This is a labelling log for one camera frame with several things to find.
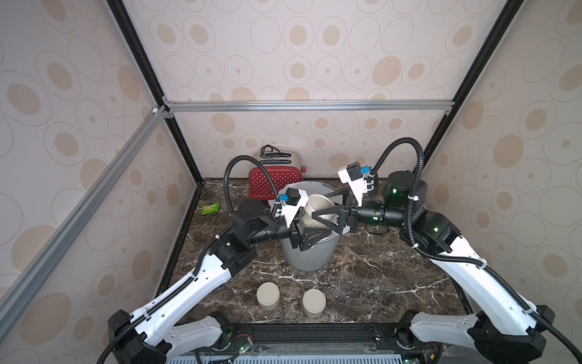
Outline black vertical frame post left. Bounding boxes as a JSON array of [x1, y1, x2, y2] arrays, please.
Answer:
[[105, 0, 204, 185]]

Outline beige lidded jar left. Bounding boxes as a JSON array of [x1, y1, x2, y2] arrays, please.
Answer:
[[256, 282, 280, 311]]

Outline black vertical frame post right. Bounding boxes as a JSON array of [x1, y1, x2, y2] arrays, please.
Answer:
[[424, 0, 526, 164]]

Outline beige lidded jar right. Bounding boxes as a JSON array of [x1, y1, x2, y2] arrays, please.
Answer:
[[302, 289, 327, 319]]

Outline beige lidded jar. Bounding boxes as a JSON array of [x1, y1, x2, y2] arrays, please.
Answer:
[[302, 289, 327, 319], [256, 282, 280, 311]]

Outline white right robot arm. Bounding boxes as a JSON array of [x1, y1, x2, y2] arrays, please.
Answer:
[[306, 168, 555, 363]]

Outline black vertical frame post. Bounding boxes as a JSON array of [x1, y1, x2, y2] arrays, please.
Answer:
[[105, 0, 204, 185], [424, 0, 526, 164]]

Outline green snack packet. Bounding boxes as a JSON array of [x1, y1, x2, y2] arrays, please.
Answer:
[[202, 203, 220, 215]]

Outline black toaster power cord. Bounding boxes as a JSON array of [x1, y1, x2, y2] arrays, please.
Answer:
[[260, 144, 292, 159]]

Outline grey mesh waste bin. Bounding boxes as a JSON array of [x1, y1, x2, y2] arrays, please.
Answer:
[[280, 181, 340, 272]]

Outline aluminium left side rail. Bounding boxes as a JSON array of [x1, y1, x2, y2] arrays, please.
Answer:
[[1, 106, 169, 340]]

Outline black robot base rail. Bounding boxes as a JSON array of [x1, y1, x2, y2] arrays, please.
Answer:
[[193, 312, 443, 363]]

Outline beige jar lid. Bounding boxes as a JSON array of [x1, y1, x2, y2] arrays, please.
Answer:
[[299, 205, 335, 228]]

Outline red polka dot toaster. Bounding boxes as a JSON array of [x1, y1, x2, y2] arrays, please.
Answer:
[[249, 150, 305, 201]]

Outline aluminium horizontal back rail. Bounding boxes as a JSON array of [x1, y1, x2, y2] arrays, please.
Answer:
[[168, 99, 455, 113]]

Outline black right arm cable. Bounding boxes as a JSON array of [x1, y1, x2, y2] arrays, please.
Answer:
[[370, 137, 582, 364]]

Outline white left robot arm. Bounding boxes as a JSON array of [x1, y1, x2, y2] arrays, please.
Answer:
[[97, 188, 353, 363]]

